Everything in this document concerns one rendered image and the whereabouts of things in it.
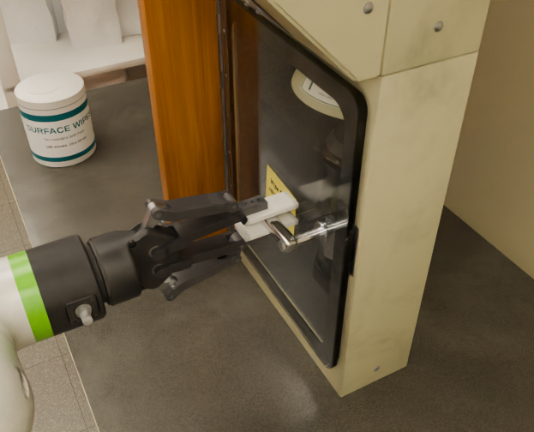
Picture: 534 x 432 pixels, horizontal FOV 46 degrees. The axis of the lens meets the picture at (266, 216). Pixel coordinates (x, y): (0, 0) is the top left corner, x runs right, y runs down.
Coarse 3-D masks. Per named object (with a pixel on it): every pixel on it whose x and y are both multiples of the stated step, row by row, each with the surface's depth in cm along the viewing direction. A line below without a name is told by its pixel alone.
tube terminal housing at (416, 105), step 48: (432, 0) 52; (480, 0) 54; (384, 48) 52; (432, 48) 55; (384, 96) 55; (432, 96) 58; (384, 144) 59; (432, 144) 62; (384, 192) 63; (432, 192) 67; (384, 240) 68; (432, 240) 72; (384, 288) 73; (384, 336) 80; (336, 384) 83
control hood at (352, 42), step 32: (256, 0) 52; (288, 0) 45; (320, 0) 46; (352, 0) 48; (384, 0) 49; (288, 32) 59; (320, 32) 48; (352, 32) 50; (384, 32) 51; (352, 64) 51
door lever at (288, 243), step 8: (264, 224) 72; (272, 224) 70; (280, 224) 70; (320, 224) 69; (272, 232) 70; (280, 232) 69; (288, 232) 69; (304, 232) 69; (312, 232) 69; (320, 232) 69; (280, 240) 68; (288, 240) 68; (296, 240) 68; (304, 240) 69; (312, 240) 69; (320, 240) 71; (280, 248) 68; (288, 248) 68; (296, 248) 68
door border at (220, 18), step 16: (224, 0) 76; (240, 0) 73; (224, 16) 77; (224, 32) 78; (224, 48) 80; (224, 64) 82; (224, 80) 83; (224, 96) 85; (224, 128) 88; (224, 160) 92
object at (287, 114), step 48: (240, 48) 76; (288, 48) 64; (240, 96) 80; (288, 96) 68; (336, 96) 59; (240, 144) 85; (288, 144) 71; (336, 144) 61; (240, 192) 91; (336, 192) 64; (336, 240) 68; (288, 288) 85; (336, 288) 71; (336, 336) 76
